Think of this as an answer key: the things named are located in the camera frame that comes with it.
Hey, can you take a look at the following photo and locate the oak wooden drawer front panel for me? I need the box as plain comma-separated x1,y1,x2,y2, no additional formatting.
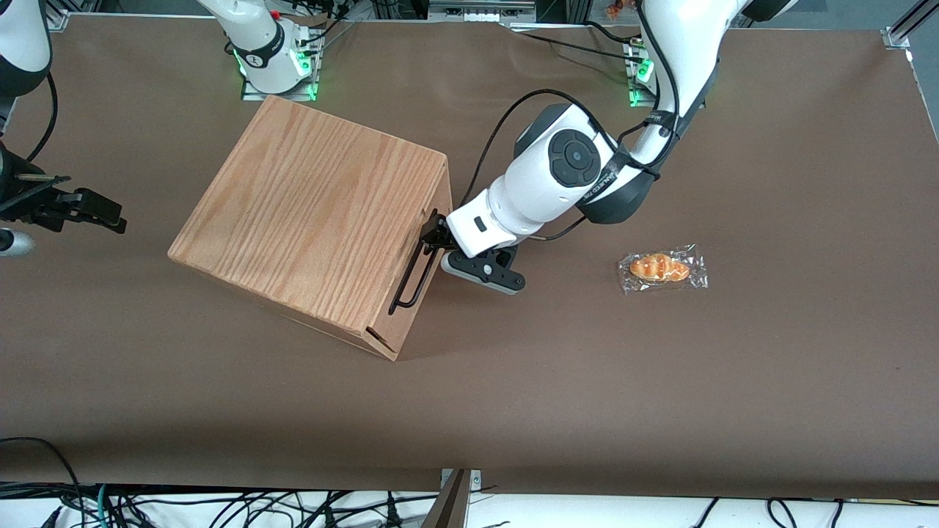
365,155,456,362

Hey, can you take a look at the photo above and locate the black metal bar drawer handle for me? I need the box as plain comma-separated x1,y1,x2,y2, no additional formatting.
387,208,447,316

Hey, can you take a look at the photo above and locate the light oak wooden drawer cabinet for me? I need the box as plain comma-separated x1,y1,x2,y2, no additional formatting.
167,94,456,362

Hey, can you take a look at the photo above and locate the brown table cover sheet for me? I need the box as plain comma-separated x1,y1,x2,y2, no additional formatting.
0,15,939,501

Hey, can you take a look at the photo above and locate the plastic-wrapped orange bread roll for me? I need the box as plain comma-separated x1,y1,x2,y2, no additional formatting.
618,244,709,295

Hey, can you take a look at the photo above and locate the grey electronics box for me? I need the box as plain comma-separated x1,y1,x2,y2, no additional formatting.
427,0,538,23

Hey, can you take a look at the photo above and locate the dark metal strut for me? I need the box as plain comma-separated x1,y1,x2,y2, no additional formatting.
421,469,472,528

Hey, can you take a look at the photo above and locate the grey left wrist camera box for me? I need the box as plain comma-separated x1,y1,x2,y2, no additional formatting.
439,246,527,296

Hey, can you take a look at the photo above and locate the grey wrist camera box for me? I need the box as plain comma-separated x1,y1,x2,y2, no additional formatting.
439,246,527,296
0,228,37,258

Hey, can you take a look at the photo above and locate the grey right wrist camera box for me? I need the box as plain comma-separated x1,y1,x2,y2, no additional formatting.
0,228,37,258

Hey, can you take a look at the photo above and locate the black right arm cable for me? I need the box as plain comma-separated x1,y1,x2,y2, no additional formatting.
25,72,60,163

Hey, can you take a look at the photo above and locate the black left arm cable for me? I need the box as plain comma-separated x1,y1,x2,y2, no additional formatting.
456,0,724,243

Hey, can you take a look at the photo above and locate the long black table cable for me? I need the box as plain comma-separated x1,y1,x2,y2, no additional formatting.
505,25,640,61

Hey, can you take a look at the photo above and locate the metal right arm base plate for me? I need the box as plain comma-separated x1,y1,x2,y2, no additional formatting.
241,32,322,102

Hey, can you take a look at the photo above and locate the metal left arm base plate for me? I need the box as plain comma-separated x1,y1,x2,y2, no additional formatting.
626,40,662,109

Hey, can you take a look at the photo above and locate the black cable by arm base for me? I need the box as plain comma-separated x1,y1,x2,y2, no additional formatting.
282,0,354,46

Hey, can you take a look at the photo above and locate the short black table cable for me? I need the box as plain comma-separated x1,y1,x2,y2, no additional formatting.
582,20,642,45

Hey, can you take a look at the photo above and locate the black looping floor cable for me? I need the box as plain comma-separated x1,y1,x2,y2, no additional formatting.
0,436,86,516

